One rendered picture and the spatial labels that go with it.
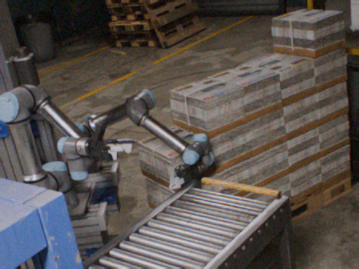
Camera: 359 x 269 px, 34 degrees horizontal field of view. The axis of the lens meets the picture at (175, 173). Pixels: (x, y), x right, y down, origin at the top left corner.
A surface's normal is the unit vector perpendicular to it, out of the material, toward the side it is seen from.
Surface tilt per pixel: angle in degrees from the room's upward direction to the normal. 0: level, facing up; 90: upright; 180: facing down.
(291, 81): 90
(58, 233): 90
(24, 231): 90
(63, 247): 90
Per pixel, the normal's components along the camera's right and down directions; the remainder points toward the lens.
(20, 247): 0.79, 0.14
